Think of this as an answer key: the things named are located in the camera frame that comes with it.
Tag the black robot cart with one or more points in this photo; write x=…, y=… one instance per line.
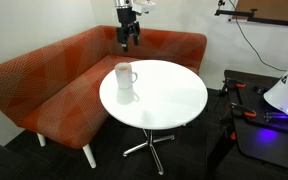
x=267, y=150

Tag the brown wooden board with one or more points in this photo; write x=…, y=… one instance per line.
x=270, y=8

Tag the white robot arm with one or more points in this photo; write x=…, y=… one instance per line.
x=284, y=93

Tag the orange patterned corner sofa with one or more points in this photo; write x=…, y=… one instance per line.
x=50, y=83

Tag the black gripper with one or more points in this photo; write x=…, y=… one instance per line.
x=125, y=15

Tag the white ceramic mug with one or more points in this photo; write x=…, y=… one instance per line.
x=122, y=80

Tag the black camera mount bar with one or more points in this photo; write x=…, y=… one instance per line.
x=267, y=20

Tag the chrome table base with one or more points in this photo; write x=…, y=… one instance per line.
x=149, y=143

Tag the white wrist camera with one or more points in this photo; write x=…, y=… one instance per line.
x=144, y=6

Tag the small orange ball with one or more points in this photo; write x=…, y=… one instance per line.
x=126, y=69

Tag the small black box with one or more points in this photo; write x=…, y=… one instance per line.
x=259, y=89

